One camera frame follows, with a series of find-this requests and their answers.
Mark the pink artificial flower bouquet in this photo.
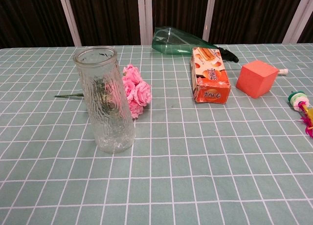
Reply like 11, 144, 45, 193
54, 64, 153, 119

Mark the textured transparent glass vase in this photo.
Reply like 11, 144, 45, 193
73, 45, 136, 154

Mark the green white-grid tablecloth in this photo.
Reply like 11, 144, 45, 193
0, 43, 313, 225

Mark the orange snack carton box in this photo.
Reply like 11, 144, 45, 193
190, 46, 232, 105

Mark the green transparent plastic bottle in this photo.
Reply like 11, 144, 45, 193
151, 26, 220, 56

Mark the black spray trigger head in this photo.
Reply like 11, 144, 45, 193
218, 46, 239, 63

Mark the orange-red cube block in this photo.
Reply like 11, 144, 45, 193
235, 60, 280, 99

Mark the dark brown curtain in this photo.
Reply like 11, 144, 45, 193
0, 0, 313, 50

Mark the colourful green yellow toy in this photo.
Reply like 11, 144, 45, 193
286, 91, 313, 139

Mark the white frame post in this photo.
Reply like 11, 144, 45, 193
136, 0, 154, 45
58, 0, 82, 47
202, 0, 218, 41
282, 0, 313, 44

